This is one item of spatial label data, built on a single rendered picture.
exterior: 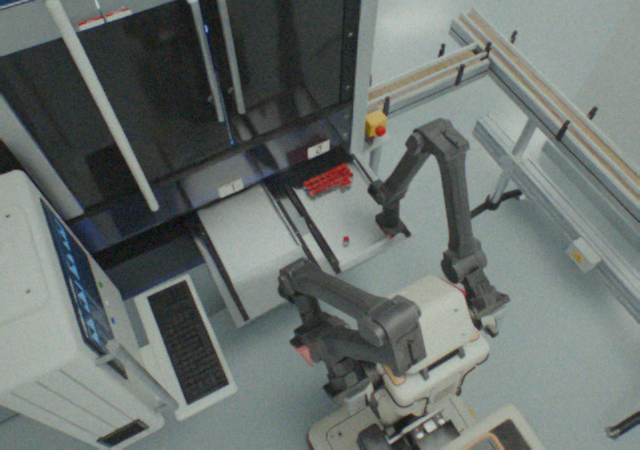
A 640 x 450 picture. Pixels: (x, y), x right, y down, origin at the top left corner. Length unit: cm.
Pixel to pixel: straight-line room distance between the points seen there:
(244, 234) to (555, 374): 163
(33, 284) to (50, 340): 12
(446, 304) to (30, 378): 88
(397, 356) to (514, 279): 197
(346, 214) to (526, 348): 127
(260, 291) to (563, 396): 157
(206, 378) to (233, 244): 45
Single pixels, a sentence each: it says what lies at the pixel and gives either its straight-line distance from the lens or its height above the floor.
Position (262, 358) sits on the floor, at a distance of 277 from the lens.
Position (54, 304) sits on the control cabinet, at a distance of 129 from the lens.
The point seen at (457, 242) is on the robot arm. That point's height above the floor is 132.
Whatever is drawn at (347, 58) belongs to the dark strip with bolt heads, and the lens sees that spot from 177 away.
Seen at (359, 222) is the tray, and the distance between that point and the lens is 203.
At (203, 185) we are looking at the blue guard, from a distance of 188.
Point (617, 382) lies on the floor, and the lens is 304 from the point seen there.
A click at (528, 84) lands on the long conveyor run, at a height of 94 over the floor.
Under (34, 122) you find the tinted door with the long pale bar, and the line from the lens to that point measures 151.
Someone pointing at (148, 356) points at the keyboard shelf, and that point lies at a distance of 200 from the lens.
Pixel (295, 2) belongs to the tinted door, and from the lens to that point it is 154.
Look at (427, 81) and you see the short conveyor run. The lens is 240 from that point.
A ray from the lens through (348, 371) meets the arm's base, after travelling 147.
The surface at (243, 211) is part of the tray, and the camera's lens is 206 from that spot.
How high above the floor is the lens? 265
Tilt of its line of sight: 59 degrees down
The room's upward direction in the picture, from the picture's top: 2 degrees clockwise
